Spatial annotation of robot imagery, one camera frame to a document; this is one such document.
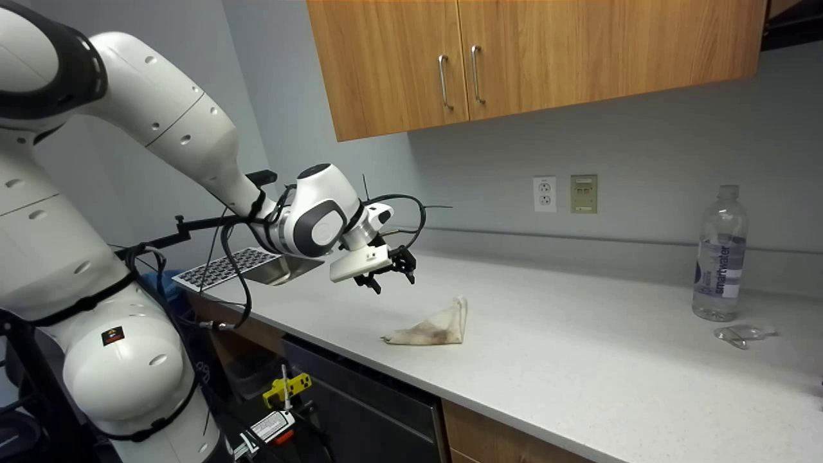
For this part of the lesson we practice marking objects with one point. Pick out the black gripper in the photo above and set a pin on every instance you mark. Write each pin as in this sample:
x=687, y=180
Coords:
x=386, y=264

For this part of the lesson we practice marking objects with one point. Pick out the stained beige cloth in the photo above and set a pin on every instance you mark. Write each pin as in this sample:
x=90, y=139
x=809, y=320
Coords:
x=437, y=329

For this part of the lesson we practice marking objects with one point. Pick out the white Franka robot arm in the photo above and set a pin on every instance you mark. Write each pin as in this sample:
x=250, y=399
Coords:
x=129, y=103

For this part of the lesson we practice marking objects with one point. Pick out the black dishwasher front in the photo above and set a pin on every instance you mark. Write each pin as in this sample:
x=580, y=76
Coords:
x=368, y=401

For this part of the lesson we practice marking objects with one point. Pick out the metal sink with rack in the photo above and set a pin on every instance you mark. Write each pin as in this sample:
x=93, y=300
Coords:
x=247, y=265

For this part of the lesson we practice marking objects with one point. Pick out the yellow power strip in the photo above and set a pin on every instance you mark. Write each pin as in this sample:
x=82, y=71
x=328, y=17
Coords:
x=286, y=387

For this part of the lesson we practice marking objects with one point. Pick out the white labelled box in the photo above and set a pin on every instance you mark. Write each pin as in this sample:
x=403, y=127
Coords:
x=268, y=424

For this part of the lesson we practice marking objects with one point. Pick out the wooden base cabinet front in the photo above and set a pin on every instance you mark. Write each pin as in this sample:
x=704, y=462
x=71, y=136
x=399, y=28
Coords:
x=498, y=441

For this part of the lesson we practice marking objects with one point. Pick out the clear plastic water bottle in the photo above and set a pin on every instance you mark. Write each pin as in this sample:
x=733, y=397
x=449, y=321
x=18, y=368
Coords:
x=720, y=265

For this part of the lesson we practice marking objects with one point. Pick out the crumpled clear plastic wrapper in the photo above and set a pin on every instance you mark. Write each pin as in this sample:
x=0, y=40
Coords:
x=743, y=332

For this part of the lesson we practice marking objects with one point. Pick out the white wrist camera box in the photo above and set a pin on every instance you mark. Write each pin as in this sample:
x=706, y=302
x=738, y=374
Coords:
x=350, y=265

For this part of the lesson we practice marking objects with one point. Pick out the black camera on mount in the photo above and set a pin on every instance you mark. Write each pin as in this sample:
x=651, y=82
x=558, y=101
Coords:
x=263, y=175

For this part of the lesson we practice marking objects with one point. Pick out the white wall power outlet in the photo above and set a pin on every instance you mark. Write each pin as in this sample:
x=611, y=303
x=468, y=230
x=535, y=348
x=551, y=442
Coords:
x=543, y=194

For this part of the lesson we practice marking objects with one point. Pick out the black articulated camera mount arm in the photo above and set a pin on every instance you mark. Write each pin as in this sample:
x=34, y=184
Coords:
x=196, y=228

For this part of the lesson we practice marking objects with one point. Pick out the yellow-green wall plate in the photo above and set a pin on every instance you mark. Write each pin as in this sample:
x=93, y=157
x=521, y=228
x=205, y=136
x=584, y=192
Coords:
x=584, y=194

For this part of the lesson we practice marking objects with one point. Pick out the wooden wall cabinet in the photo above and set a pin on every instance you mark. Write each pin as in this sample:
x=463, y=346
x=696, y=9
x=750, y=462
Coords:
x=557, y=53

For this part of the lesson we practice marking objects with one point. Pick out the black robot cart frame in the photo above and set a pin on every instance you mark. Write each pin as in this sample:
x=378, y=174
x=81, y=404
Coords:
x=21, y=401

